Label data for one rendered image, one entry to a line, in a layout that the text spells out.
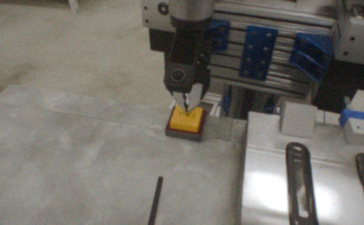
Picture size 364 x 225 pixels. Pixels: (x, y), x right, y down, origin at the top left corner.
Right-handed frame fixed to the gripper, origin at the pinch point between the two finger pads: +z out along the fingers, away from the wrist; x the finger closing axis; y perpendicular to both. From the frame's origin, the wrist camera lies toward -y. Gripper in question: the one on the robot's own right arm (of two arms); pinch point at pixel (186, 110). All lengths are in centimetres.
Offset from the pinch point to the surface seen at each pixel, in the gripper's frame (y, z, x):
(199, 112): 1.3, 1.3, -2.6
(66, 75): 111, 85, 121
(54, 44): 154, 85, 159
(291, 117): -5.2, -6.9, -19.5
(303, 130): -6.3, -5.3, -21.8
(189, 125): -3.0, 1.5, -1.3
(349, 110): 0.7, -5.5, -30.6
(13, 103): -1.9, 5.0, 43.7
